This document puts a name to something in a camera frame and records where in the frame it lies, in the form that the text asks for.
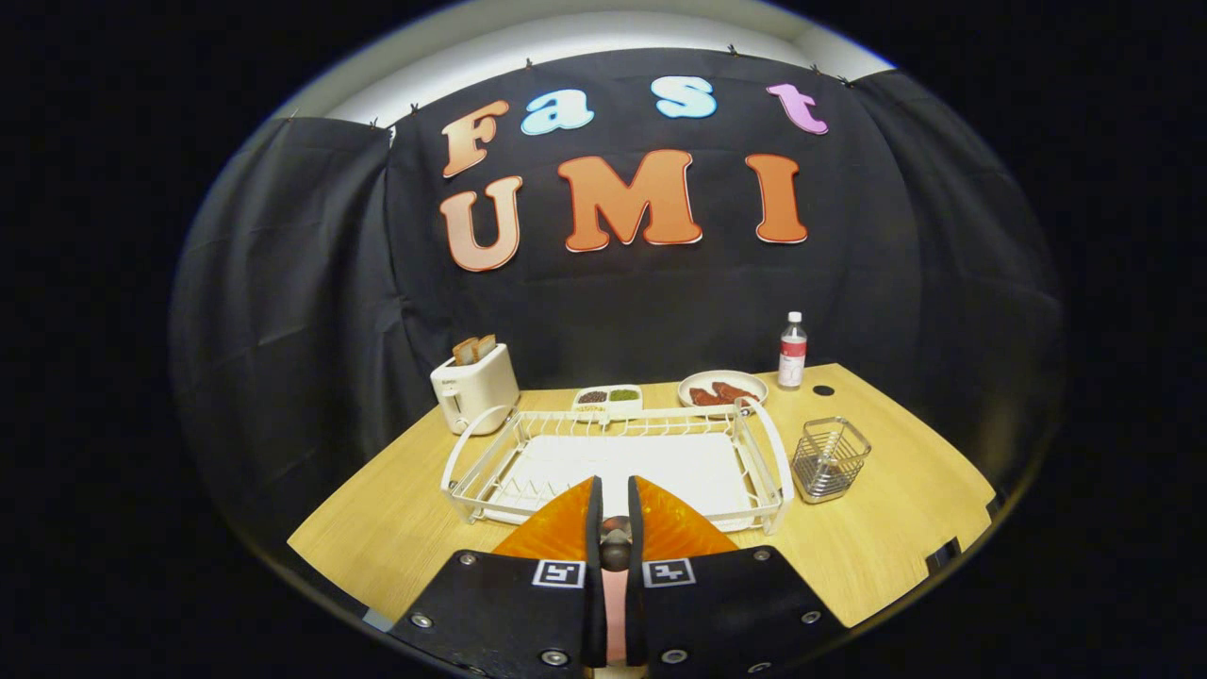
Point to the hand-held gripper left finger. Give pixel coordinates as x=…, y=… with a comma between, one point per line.
x=594, y=604

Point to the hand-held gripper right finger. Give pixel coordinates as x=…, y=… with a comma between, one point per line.
x=636, y=604

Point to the pink plate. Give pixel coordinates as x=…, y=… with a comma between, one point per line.
x=615, y=613

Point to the white divided dish with beans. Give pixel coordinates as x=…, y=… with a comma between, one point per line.
x=608, y=408

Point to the white ceramic plate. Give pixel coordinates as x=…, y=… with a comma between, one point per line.
x=702, y=377

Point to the white drip tray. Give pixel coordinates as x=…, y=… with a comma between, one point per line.
x=660, y=462

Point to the red meat piece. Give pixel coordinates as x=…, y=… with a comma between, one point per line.
x=705, y=397
x=735, y=391

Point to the white toaster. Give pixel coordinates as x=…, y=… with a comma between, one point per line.
x=481, y=387

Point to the brown toast slice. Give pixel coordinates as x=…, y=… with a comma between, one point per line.
x=486, y=345
x=464, y=353

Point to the clear water bottle red label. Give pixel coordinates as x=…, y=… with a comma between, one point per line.
x=792, y=358

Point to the black table clamp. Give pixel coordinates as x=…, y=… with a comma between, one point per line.
x=943, y=554

